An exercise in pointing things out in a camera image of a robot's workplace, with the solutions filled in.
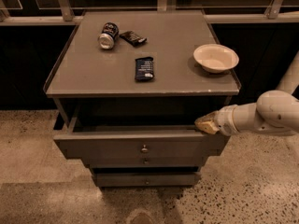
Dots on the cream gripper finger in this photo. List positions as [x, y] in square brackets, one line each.
[207, 123]

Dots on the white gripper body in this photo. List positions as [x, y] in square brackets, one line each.
[224, 120]

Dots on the grey top drawer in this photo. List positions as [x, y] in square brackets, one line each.
[94, 143]

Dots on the grey drawer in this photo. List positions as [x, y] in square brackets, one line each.
[147, 162]
[146, 179]
[94, 143]

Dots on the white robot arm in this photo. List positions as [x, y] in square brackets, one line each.
[274, 113]

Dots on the grey middle drawer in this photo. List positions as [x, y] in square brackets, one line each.
[147, 162]

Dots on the grey bottom drawer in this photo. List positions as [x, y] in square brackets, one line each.
[146, 179]

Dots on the grey drawer cabinet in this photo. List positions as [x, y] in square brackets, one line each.
[99, 84]

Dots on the white bowl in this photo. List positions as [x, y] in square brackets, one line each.
[216, 58]

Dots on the blue snack bar wrapper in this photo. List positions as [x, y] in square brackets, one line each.
[144, 69]

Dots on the dark brown snack packet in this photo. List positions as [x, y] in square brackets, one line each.
[132, 38]

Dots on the blue soda can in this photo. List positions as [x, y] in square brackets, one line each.
[108, 36]

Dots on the metal railing frame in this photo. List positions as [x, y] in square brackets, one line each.
[25, 12]

